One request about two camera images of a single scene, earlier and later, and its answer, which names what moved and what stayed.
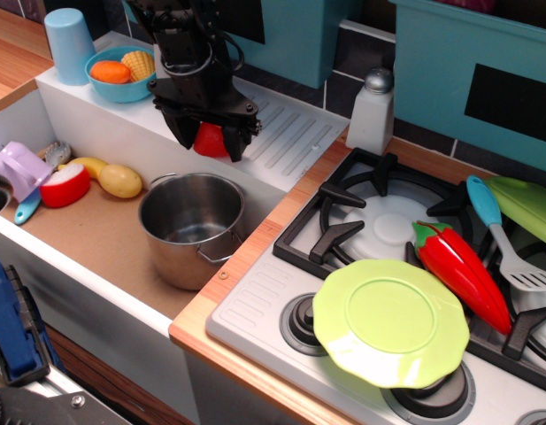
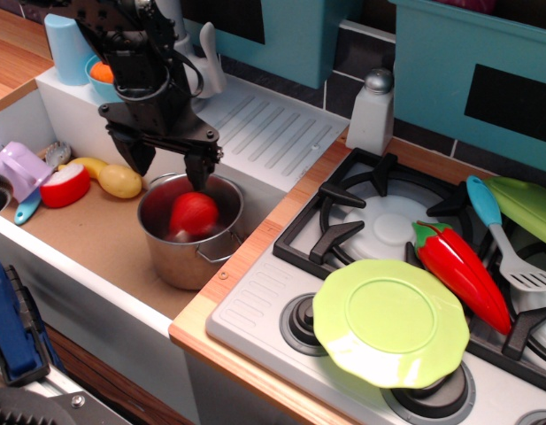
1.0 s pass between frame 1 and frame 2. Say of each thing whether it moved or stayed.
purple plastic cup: stayed
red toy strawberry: moved
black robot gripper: moved
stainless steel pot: stayed
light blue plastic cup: stayed
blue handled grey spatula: stayed
